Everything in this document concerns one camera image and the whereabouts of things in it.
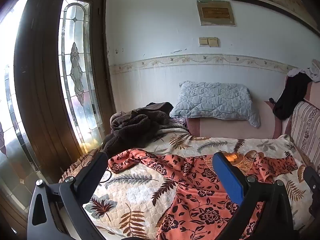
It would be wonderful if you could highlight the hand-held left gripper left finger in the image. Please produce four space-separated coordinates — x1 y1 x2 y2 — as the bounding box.
27 152 108 240

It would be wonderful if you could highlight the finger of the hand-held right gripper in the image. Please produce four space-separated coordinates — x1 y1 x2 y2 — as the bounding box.
303 166 320 217

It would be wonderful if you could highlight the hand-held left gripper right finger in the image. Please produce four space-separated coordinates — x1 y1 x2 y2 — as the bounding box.
212 151 296 240

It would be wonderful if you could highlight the orange floral garment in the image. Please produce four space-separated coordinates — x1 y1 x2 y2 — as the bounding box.
108 148 299 240

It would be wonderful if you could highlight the cream leaf print blanket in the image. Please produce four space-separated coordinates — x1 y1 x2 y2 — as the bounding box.
59 126 313 240

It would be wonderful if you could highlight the pink sofa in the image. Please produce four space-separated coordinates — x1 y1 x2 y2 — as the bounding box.
186 80 320 175

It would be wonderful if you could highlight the brown fleece garment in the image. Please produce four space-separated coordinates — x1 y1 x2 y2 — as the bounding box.
101 102 190 158

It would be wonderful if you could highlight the striped floral cushion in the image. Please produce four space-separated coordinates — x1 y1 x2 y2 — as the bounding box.
287 101 320 167

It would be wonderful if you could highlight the grey quilted pillow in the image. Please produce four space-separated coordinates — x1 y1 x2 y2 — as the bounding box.
169 81 261 128

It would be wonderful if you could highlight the black garment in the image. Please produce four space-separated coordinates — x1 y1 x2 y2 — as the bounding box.
269 67 313 120

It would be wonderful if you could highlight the brown wooden glass door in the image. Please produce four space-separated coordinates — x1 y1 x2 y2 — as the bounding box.
0 0 117 220

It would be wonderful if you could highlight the white garment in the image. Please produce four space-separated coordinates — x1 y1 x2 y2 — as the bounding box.
287 59 320 82

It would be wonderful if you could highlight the wall plaque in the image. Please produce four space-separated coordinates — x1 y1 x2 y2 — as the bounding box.
197 0 236 27

